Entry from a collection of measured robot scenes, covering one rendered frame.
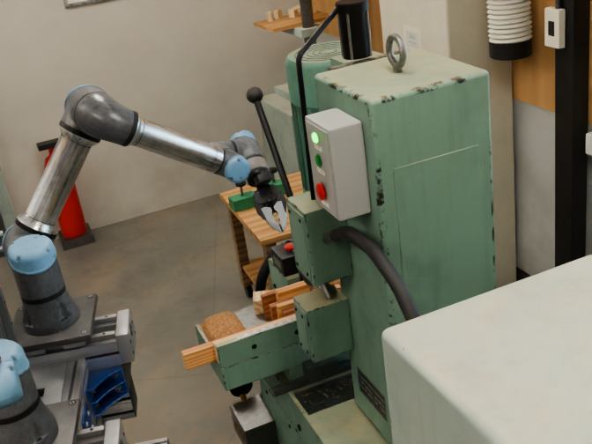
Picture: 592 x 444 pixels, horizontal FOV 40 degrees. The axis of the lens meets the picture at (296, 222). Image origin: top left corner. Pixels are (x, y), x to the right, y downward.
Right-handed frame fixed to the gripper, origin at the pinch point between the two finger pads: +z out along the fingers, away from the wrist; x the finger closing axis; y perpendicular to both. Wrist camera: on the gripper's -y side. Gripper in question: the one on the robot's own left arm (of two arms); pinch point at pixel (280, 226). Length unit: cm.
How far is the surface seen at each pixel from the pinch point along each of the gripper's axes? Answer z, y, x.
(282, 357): 47, -28, 12
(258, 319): 34.0, -22.3, 14.5
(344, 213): 49, -81, -6
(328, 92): 29, -86, -12
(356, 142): 43, -89, -12
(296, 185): -78, 105, -19
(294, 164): -111, 139, -26
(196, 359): 43, -34, 30
